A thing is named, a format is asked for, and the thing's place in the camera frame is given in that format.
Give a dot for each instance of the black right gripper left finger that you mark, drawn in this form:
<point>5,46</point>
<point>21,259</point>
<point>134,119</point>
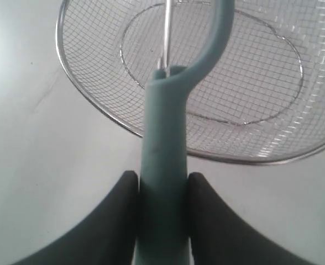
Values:
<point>107,235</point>

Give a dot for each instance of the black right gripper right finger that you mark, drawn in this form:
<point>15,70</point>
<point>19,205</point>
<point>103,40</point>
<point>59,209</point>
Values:
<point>220,236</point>

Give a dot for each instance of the teal handled vegetable peeler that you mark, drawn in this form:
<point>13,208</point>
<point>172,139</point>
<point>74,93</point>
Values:
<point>162,233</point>

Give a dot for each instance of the oval metal wire mesh basket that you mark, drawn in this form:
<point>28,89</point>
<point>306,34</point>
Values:
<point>263,102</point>

